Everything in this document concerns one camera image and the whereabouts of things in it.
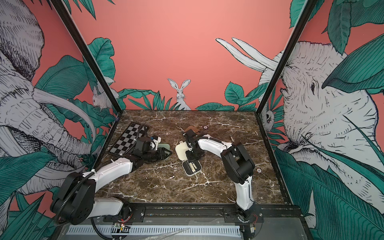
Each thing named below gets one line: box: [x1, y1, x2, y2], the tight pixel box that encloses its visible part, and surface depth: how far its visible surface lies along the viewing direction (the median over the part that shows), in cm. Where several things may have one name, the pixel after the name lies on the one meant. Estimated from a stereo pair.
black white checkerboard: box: [109, 121, 149, 156], surface depth 103 cm
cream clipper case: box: [174, 140, 203, 176], surface depth 92 cm
